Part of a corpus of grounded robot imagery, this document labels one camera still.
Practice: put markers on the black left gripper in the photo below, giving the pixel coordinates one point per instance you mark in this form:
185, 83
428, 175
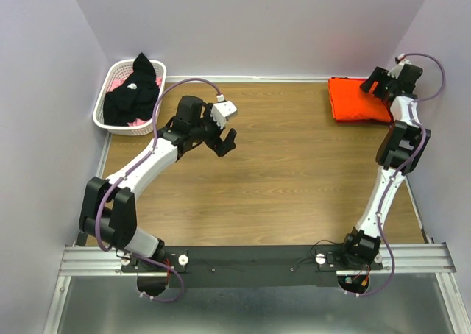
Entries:
218, 145

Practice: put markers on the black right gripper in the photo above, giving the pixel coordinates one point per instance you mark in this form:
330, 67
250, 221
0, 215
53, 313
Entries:
377, 76

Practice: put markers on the orange t shirt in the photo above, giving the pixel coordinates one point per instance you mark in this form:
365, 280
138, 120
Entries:
353, 100

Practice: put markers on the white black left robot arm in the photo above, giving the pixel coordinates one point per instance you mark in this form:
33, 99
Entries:
109, 206

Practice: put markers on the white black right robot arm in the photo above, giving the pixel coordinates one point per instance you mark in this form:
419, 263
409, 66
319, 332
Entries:
397, 156

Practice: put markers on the black t shirt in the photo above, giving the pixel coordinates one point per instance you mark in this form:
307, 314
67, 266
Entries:
144, 76

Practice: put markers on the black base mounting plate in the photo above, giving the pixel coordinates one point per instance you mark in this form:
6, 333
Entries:
321, 265

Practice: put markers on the white plastic laundry basket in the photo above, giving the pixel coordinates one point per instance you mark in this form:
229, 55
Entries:
121, 70

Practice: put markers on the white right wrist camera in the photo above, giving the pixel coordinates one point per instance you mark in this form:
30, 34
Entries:
396, 70

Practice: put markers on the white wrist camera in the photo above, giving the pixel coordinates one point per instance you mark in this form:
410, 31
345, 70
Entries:
222, 112
396, 70

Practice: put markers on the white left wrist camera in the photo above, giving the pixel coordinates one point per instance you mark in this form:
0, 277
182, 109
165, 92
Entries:
222, 112

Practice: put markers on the aluminium extrusion rail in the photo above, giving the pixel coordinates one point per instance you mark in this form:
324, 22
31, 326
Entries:
407, 258

